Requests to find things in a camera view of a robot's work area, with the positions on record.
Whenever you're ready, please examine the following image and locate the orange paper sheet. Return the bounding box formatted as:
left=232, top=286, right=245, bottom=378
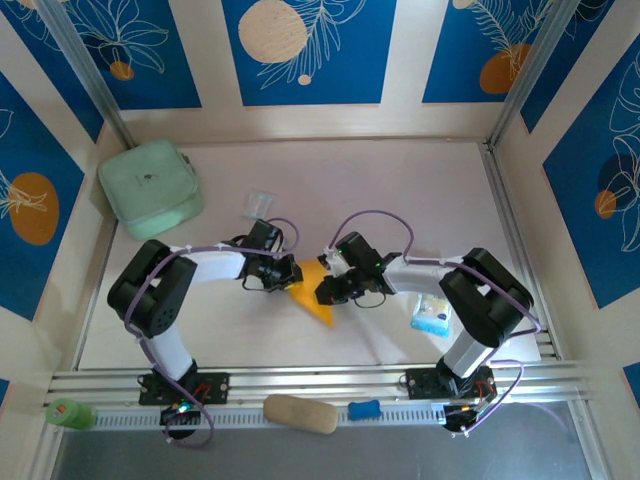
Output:
left=289, top=258, right=337, bottom=329

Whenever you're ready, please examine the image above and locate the small clear plastic packet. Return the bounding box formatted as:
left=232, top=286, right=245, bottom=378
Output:
left=240, top=188, right=276, bottom=221

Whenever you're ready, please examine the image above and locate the blue white tissue packet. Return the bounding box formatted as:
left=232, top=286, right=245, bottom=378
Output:
left=409, top=293, right=454, bottom=340

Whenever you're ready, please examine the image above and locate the blue bone-shaped eraser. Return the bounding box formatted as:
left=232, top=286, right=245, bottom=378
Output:
left=347, top=399, right=384, bottom=422

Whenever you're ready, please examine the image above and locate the beige oblong case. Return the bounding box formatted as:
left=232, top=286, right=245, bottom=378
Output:
left=263, top=393, right=340, bottom=436

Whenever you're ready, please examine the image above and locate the mint green zip case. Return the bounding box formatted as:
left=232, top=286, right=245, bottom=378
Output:
left=97, top=138, right=206, bottom=242

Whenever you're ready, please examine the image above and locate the green bottle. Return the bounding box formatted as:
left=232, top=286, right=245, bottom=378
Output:
left=44, top=397, right=99, bottom=431

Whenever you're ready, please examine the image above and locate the purple cable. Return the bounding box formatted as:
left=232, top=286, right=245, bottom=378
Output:
left=332, top=209, right=544, bottom=436
left=124, top=217, right=301, bottom=450

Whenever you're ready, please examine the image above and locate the aluminium rail frame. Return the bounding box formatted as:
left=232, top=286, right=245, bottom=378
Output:
left=47, top=360, right=604, bottom=404

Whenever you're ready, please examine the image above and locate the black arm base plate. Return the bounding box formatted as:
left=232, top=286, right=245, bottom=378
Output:
left=138, top=372, right=231, bottom=406
left=405, top=367, right=496, bottom=401

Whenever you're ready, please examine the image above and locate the slotted grey cable duct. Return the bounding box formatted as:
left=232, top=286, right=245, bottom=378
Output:
left=92, top=402, right=449, bottom=432

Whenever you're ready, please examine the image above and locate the aluminium side rail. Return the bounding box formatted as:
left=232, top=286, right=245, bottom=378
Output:
left=478, top=142, right=559, bottom=361

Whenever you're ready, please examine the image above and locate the black controller board with wires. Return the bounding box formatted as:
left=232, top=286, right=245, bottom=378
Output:
left=442, top=402, right=501, bottom=440
left=158, top=402, right=202, bottom=441

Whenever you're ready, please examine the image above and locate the blue floral wall poster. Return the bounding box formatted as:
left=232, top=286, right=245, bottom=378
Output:
left=0, top=0, right=105, bottom=145
left=222, top=0, right=397, bottom=107
left=422, top=0, right=557, bottom=105
left=0, top=72, right=86, bottom=322
left=64, top=0, right=203, bottom=111
left=542, top=43, right=640, bottom=310
left=521, top=0, right=640, bottom=135

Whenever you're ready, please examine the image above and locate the aluminium corner post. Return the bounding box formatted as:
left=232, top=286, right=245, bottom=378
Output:
left=485, top=0, right=584, bottom=151
left=35, top=0, right=137, bottom=150

